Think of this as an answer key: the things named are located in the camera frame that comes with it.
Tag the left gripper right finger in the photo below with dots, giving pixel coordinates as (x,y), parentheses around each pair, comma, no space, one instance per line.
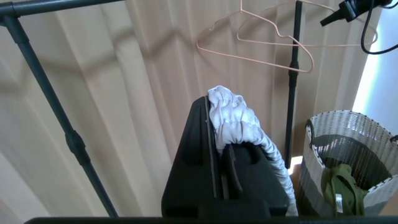
(255,180)

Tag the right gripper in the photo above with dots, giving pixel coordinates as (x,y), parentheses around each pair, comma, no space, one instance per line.
(357,7)

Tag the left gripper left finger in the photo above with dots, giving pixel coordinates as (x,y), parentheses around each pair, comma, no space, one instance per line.
(189,174)

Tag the pale grey shorts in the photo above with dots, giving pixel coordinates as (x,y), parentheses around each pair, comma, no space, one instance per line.
(233,118)

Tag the white laundry basket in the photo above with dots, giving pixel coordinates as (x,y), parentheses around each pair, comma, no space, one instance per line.
(342,124)

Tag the black clothes rack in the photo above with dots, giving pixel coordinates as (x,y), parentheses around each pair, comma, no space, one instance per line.
(44,81)

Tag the green garment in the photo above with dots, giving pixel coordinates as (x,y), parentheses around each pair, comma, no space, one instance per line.
(342,186)

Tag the beige curtain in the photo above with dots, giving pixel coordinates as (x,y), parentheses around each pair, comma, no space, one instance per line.
(124,93)

